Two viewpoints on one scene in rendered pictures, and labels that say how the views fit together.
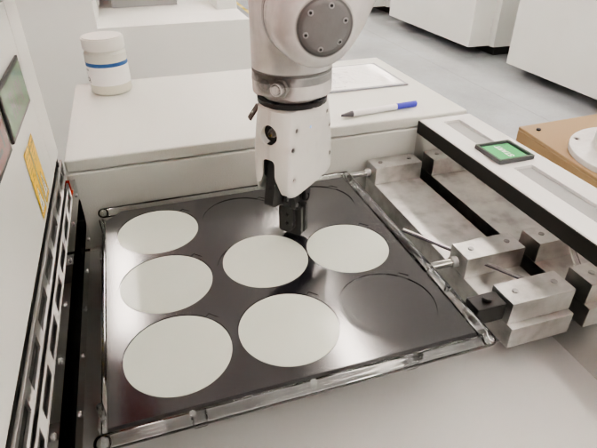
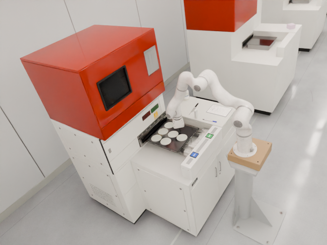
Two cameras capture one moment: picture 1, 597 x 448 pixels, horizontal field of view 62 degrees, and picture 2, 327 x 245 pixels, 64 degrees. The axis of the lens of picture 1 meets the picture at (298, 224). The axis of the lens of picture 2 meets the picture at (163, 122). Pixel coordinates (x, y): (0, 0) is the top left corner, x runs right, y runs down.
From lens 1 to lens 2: 2.05 m
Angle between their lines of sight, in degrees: 49
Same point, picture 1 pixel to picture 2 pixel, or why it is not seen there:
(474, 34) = not seen: outside the picture
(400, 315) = (174, 146)
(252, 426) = (159, 148)
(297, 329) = (166, 141)
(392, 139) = (208, 126)
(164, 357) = (154, 137)
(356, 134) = (203, 123)
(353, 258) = (180, 138)
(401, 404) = (172, 155)
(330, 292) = (172, 140)
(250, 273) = (170, 134)
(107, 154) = not seen: hidden behind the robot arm
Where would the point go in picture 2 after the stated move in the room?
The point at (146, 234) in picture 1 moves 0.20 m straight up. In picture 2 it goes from (168, 124) to (164, 108)
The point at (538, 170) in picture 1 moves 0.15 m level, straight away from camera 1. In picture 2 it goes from (208, 140) to (225, 136)
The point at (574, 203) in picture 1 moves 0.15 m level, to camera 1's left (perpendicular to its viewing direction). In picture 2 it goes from (202, 146) to (190, 137)
